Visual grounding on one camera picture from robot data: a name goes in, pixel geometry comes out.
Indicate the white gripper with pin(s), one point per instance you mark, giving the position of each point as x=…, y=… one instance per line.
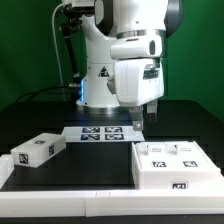
x=138, y=75

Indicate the white cabinet body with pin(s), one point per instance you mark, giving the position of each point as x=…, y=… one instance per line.
x=173, y=177

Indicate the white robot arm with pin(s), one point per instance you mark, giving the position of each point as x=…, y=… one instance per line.
x=105, y=21

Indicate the white flat tag plate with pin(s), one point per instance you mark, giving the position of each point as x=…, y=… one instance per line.
x=102, y=134

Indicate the white closed box part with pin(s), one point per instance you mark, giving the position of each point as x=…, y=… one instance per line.
x=38, y=150

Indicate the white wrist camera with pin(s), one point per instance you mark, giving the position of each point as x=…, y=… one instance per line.
x=111, y=86

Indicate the white U-shaped frame fence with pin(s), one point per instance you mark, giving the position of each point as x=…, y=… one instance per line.
x=107, y=203

